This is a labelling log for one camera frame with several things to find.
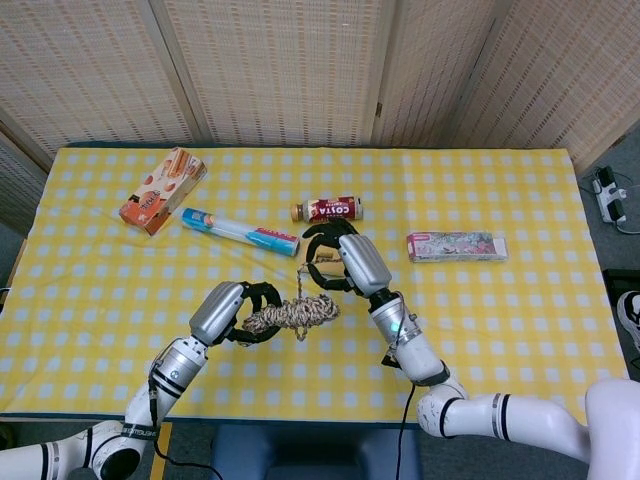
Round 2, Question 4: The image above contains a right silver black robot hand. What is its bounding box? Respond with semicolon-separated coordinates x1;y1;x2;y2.
302;222;393;297

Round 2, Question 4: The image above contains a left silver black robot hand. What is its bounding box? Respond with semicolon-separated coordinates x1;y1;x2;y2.
188;280;284;347

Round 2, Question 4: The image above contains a braided rope bundle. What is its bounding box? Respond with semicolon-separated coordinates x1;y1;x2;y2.
242;249;342;343

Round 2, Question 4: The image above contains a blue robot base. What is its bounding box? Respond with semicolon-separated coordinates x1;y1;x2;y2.
209;424;422;480

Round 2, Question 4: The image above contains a blue white plastic wrap roll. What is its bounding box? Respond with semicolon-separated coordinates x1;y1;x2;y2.
180;207;301;259

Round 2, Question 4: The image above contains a yellow checkered tablecloth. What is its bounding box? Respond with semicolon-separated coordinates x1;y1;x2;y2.
0;146;632;429

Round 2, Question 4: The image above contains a tan rectangular tape holder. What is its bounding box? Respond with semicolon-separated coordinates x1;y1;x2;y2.
298;241;349;279

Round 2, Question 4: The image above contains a Costa coffee bottle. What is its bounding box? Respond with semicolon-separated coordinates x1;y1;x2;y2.
291;196;365;225

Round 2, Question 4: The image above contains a floral long carton box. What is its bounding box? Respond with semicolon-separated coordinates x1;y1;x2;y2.
406;230;509;264

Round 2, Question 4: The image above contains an orange biscuit box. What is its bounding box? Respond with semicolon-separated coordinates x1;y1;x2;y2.
118;146;209;237

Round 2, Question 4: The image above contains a yellow floor tape strip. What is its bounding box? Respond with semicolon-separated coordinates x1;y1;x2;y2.
149;422;174;480

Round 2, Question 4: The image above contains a bamboo folding screen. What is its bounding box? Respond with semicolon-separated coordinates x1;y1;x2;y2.
0;0;640;236

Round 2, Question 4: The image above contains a white power strip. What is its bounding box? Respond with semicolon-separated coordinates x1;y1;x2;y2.
592;167;629;225

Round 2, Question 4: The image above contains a black floor mat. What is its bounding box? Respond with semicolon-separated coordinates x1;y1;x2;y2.
602;269;640;307

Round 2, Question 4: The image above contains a white black sneaker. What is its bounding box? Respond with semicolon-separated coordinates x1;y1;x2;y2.
617;291;640;352

